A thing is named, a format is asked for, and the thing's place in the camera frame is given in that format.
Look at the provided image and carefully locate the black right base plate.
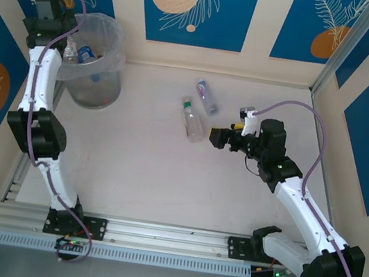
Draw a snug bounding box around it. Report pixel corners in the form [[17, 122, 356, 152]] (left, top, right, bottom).
[[225, 235, 295, 269]]

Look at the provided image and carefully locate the grey slotted cable duct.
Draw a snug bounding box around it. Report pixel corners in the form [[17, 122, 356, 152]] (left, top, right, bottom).
[[0, 224, 253, 277]]

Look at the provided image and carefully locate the blue label water bottle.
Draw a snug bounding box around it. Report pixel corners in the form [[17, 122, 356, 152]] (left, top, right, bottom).
[[73, 43, 105, 83]]

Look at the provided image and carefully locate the clear plastic bin with liner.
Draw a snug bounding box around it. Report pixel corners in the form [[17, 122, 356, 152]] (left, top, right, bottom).
[[51, 9, 133, 114]]

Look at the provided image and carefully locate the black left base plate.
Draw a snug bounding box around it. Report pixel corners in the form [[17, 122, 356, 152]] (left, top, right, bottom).
[[42, 208, 110, 242]]

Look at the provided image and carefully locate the red label clear bottle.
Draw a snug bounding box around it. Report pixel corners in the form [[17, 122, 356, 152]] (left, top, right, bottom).
[[62, 36, 82, 67]]

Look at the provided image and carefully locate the green cap clear bottle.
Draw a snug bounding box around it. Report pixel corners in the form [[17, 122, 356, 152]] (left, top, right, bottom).
[[175, 95, 212, 145]]

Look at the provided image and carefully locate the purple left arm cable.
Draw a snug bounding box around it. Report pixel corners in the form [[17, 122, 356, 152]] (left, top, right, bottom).
[[0, 0, 132, 267]]

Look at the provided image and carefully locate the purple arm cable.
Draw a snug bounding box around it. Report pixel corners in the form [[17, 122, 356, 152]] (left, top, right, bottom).
[[0, 0, 132, 267], [228, 95, 369, 277]]

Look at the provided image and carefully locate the left controller board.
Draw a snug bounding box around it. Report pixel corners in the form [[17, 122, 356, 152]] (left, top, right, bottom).
[[54, 234, 88, 253]]

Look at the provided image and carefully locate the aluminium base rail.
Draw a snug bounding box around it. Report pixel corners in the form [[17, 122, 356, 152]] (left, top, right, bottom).
[[0, 199, 357, 277]]

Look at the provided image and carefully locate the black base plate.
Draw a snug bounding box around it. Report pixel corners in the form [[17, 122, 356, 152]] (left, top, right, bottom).
[[225, 235, 295, 269], [42, 208, 110, 242]]

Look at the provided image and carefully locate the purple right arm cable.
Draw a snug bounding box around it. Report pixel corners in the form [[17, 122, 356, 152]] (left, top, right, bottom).
[[228, 95, 369, 277]]

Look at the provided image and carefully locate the purple label clear bottle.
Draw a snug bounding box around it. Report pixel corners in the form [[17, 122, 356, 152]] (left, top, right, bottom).
[[191, 77, 223, 118]]

